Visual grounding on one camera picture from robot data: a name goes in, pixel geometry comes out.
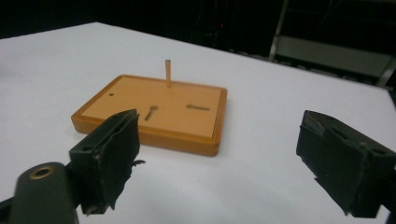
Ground wooden stand peg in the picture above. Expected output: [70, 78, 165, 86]
[164, 59, 173, 89]

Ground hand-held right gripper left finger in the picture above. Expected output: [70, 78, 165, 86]
[66, 108, 146, 216]

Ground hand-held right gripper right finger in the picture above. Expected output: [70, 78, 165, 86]
[295, 109, 396, 219]

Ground wooden photo frame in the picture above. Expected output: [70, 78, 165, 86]
[70, 74, 229, 158]

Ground metal stand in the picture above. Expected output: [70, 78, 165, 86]
[268, 0, 396, 89]

